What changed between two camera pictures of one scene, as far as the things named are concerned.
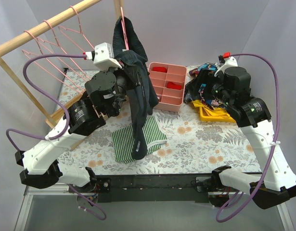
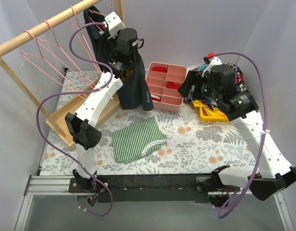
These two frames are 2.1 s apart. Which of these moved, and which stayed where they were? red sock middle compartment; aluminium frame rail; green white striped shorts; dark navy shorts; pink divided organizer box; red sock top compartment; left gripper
Moved: left gripper; dark navy shorts
Stayed: green white striped shorts; aluminium frame rail; red sock middle compartment; red sock top compartment; pink divided organizer box
